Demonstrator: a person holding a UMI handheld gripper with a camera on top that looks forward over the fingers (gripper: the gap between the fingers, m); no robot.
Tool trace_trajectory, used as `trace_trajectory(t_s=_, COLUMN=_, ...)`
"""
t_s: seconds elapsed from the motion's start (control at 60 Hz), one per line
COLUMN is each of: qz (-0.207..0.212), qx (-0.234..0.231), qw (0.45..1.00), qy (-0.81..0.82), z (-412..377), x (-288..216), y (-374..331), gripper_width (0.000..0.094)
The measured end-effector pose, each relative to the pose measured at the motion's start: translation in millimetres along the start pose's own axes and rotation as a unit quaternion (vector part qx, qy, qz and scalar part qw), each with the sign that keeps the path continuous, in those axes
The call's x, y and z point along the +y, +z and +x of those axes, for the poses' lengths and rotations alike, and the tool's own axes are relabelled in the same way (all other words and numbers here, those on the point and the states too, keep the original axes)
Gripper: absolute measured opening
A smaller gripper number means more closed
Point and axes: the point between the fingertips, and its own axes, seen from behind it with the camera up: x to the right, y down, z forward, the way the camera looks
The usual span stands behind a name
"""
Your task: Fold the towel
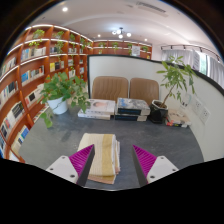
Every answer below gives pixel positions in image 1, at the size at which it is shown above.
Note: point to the tall plant in black pot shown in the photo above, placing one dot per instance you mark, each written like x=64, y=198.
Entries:
x=157, y=113

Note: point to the dark blue book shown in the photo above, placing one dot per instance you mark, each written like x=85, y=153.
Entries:
x=130, y=118

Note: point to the white hanging banner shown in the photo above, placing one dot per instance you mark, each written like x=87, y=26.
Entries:
x=196, y=60

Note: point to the white wall socket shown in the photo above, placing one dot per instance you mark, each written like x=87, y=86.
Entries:
x=197, y=105
x=204, y=115

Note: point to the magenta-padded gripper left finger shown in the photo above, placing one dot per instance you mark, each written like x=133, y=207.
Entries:
x=63, y=168

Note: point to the tan padded chair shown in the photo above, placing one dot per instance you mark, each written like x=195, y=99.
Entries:
x=110, y=87
x=144, y=89

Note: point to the white poster on shelf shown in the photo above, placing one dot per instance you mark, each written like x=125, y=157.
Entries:
x=135, y=50

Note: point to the round bulb chandelier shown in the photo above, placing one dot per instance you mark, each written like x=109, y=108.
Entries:
x=120, y=32

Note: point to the white curtain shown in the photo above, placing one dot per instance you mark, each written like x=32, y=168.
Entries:
x=215, y=71

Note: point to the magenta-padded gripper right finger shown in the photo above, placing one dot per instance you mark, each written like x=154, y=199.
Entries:
x=161, y=168

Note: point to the ceiling air vent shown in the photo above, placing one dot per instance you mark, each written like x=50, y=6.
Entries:
x=151, y=7

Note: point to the small stack of booklets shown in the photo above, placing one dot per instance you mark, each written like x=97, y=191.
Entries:
x=178, y=118

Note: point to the yellow striped towel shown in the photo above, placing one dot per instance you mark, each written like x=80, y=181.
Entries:
x=103, y=153

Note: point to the orange bookshelf unit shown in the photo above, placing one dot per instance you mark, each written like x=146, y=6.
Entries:
x=16, y=100

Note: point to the leafy plant in white pot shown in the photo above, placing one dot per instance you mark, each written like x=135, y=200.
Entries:
x=58, y=106

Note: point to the white thick book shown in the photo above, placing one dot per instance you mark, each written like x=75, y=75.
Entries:
x=93, y=115

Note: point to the black track light rail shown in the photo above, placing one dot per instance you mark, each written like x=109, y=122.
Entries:
x=186, y=46

